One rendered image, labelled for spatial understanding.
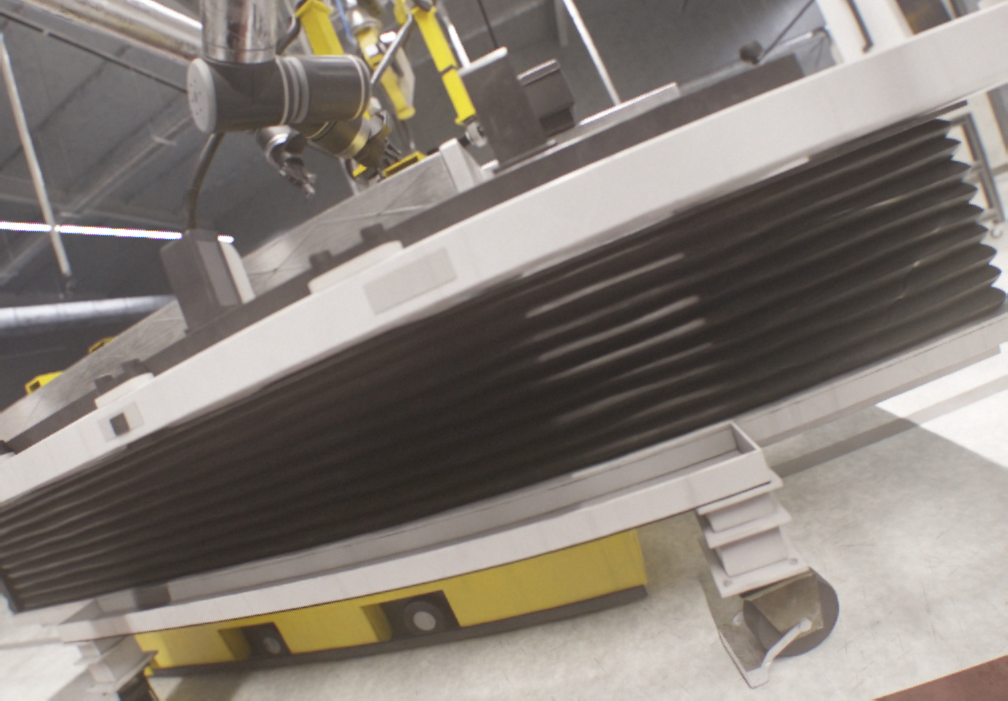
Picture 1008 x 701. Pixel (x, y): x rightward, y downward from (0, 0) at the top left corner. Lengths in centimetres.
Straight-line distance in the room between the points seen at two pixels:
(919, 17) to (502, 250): 319
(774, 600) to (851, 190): 66
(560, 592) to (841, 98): 103
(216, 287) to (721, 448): 82
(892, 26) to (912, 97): 271
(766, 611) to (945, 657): 28
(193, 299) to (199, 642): 129
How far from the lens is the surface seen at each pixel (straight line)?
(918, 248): 99
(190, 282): 74
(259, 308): 65
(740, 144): 52
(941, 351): 100
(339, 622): 142
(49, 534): 182
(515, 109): 56
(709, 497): 74
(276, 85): 79
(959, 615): 109
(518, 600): 120
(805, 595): 94
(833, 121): 56
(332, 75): 84
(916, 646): 104
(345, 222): 78
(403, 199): 75
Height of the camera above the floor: 75
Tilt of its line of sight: 3 degrees down
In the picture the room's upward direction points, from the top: 23 degrees counter-clockwise
